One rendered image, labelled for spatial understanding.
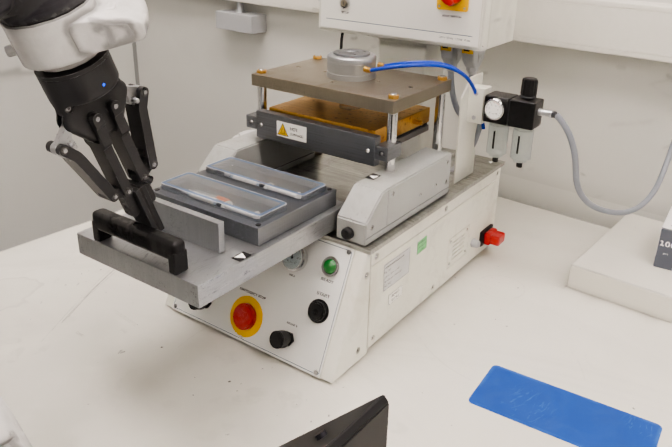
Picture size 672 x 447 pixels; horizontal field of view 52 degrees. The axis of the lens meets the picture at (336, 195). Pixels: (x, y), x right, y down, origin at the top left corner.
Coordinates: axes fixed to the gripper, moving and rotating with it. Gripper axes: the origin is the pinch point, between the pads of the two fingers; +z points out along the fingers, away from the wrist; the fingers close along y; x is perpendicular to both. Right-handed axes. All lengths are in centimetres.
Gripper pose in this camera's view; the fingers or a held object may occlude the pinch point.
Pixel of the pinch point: (142, 207)
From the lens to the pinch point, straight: 84.5
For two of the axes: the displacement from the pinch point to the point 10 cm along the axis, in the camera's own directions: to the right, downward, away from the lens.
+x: 8.2, 2.4, -5.3
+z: 1.8, 7.6, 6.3
